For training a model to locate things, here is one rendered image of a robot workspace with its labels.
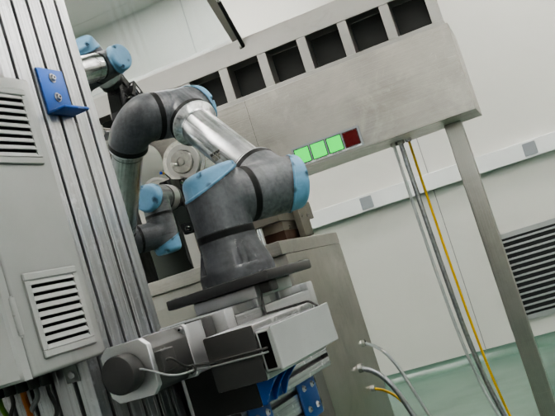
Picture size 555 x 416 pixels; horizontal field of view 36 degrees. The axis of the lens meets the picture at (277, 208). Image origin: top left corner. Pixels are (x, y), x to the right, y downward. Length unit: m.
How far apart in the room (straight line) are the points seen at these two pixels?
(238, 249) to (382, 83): 1.41
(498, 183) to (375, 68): 2.37
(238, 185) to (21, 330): 0.59
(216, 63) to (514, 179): 2.53
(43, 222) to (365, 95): 1.75
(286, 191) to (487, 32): 3.67
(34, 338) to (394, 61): 1.92
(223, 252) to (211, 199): 0.11
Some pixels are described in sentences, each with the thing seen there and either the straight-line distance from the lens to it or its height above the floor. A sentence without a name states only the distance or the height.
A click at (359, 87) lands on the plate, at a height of 1.34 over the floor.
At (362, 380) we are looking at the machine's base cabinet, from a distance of 2.77.
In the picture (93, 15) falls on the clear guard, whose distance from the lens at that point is 3.14.
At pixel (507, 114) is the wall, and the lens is 5.23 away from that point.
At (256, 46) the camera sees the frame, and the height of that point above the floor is 1.61.
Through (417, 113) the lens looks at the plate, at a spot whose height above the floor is 1.19.
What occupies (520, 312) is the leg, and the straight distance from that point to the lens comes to 3.05.
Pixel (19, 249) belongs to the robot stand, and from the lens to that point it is 1.33.
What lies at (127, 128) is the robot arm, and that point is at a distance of 2.04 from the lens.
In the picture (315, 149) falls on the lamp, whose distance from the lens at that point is 2.97.
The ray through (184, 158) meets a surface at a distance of 2.76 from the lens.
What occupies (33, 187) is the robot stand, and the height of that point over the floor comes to 1.04.
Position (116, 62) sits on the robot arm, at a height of 1.46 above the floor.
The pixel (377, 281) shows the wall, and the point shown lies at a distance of 5.32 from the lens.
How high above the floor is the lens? 0.79
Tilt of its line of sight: 5 degrees up
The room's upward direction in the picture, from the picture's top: 17 degrees counter-clockwise
